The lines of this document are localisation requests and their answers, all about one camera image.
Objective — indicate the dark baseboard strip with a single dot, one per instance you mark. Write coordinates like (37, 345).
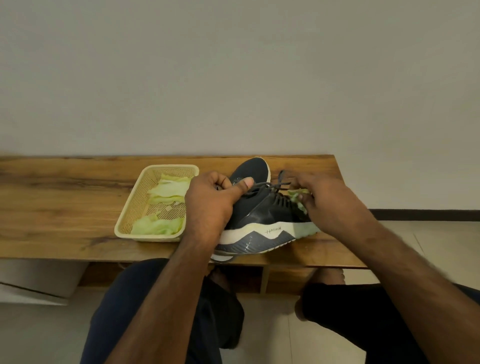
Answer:
(423, 215)

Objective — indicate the person's left leg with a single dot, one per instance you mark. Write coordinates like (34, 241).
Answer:
(221, 279)

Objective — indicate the cream plastic mesh basket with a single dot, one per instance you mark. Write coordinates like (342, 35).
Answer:
(131, 213)

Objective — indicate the grey shoelace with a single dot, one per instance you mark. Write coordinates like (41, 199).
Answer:
(268, 185)

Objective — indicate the person's right forearm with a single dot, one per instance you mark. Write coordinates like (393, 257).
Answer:
(412, 300)

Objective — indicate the person's left forearm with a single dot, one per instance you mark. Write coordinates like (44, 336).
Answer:
(161, 311)

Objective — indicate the person's right hand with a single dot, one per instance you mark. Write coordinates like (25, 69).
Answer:
(333, 210)

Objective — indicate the person's left hand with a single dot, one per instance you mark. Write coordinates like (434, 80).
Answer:
(208, 210)

